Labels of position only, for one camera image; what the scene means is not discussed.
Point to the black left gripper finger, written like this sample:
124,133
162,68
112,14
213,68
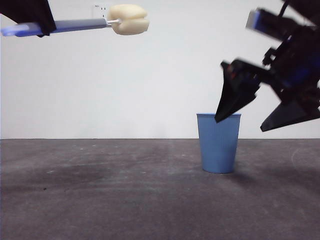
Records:
27,11

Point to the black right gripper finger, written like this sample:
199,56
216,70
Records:
237,87
290,113

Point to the blue ribbed plastic cup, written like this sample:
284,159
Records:
217,150

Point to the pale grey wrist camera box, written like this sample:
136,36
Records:
252,20

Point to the white wall socket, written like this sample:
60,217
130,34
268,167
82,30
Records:
100,12

